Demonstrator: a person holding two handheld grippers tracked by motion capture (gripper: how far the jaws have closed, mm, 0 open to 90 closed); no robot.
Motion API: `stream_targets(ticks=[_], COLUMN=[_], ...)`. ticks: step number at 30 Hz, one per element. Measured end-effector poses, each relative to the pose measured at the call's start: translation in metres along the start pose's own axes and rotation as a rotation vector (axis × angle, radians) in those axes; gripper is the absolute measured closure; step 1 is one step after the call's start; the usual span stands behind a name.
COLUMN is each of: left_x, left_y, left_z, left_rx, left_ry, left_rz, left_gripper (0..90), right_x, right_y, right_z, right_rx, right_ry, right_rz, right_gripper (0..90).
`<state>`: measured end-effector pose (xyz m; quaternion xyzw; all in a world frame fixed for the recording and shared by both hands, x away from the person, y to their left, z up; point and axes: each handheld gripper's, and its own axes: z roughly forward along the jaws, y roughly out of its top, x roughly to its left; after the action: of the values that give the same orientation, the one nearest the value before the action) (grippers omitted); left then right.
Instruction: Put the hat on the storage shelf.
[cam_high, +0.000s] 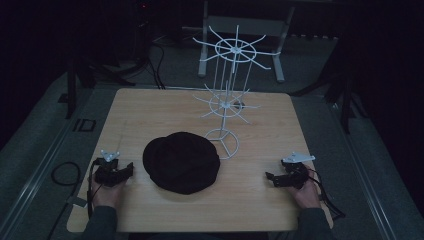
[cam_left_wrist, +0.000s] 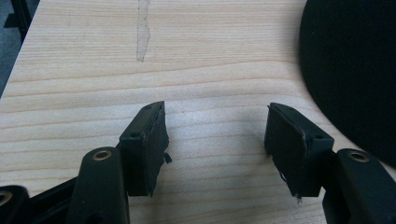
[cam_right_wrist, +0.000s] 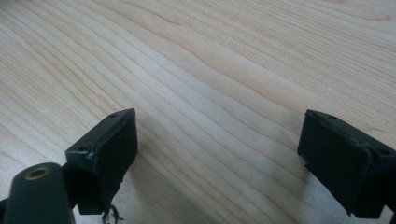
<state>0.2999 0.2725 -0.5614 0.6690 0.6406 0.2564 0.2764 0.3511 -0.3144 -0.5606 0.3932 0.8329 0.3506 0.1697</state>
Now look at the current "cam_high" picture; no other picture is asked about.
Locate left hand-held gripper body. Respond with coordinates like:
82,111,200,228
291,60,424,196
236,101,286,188
93,149,126,188

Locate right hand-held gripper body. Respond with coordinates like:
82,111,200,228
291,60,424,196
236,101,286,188
281,151,316,190

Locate person's left hand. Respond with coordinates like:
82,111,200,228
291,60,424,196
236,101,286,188
90,179,127,209

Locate person's right hand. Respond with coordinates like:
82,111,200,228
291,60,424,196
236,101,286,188
287,170,322,210

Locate black hat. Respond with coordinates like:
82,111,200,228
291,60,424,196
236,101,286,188
142,131,221,196

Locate black tripod stand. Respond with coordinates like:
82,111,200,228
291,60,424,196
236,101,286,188
289,71,369,135
58,56,137,120

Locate white metal stand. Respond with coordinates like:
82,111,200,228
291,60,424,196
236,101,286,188
197,0,297,84

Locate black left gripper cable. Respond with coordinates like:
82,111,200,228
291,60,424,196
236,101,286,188
86,158,101,219

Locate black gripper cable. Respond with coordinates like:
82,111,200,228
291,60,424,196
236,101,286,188
86,158,101,219
305,167,347,222

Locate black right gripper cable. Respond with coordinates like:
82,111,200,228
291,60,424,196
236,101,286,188
305,167,347,222

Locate black looped floor cable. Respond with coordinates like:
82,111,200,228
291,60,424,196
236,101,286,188
46,161,82,240

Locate black floor bracket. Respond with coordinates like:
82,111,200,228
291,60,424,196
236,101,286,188
72,118,98,133

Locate white wire hat rack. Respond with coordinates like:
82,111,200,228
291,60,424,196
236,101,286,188
192,24,282,161

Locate black floor cables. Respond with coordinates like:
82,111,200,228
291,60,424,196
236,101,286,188
143,19,167,91

